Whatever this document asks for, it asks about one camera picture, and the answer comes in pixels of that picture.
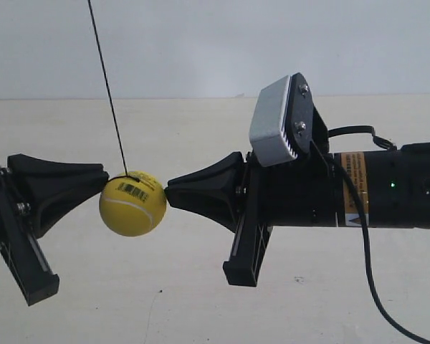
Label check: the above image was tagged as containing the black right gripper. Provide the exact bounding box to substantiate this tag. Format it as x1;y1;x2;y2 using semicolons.
165;151;340;287

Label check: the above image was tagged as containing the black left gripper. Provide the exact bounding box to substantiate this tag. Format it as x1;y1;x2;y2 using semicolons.
0;153;109;306

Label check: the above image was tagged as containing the yellow tennis ball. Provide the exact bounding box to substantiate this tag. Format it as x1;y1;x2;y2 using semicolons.
99;171;167;237

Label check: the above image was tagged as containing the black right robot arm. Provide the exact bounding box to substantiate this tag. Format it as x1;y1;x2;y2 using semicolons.
165;143;430;287

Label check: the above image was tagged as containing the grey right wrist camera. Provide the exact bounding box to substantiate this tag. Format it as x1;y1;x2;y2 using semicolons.
249;72;329;167

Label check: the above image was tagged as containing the thin black hanging string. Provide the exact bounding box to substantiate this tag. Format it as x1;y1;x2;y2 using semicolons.
87;0;128;177

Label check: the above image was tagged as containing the black camera cable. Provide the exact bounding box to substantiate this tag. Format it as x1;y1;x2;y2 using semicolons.
310;124;430;344

